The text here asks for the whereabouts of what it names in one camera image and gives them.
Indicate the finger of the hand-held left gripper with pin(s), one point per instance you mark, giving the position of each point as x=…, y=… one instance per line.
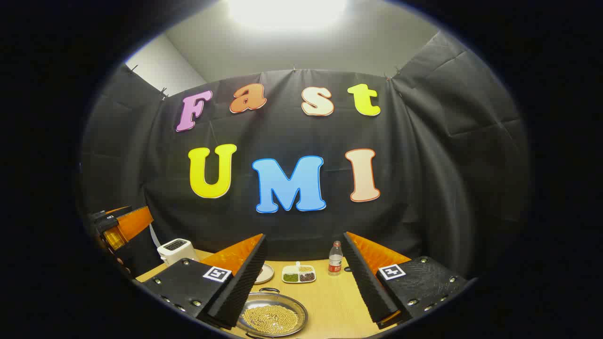
x=136, y=223

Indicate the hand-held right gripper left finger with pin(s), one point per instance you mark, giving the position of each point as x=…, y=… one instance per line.
x=245, y=282

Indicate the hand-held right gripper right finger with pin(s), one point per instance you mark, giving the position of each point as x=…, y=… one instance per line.
x=365, y=278

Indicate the round white plate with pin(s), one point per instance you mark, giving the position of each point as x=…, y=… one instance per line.
x=265, y=273

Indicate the clear plastic water bottle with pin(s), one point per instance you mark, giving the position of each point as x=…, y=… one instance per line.
x=335, y=261

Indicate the large pile of soybeans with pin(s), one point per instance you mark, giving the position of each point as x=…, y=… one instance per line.
x=271, y=320

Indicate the pile of green beans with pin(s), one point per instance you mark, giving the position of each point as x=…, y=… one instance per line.
x=290, y=277

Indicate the white toaster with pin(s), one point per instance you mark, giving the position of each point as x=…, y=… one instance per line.
x=175, y=252

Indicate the white divided dish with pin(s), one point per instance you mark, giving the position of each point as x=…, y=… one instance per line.
x=298, y=272

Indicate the pile of dark red beans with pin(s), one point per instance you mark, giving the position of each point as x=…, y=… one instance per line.
x=307, y=277

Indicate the small pile of yellow beans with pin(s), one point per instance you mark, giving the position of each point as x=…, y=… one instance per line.
x=305, y=269

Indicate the black backdrop cloth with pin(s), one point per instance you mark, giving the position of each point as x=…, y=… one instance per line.
x=282, y=132

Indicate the ceiling light panel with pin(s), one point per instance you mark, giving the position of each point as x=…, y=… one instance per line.
x=287, y=12

